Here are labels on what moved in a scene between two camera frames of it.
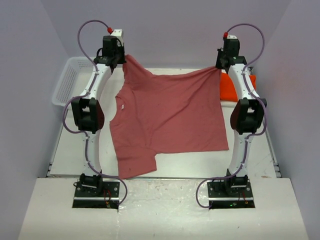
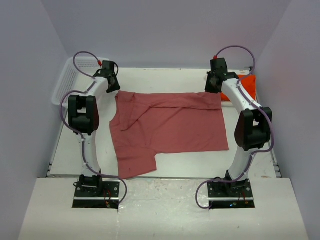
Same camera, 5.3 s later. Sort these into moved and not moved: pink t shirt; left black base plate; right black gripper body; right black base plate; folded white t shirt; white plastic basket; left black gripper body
Moved: right black gripper body; pink t shirt; left black gripper body
Not moved: white plastic basket; folded white t shirt; right black base plate; left black base plate
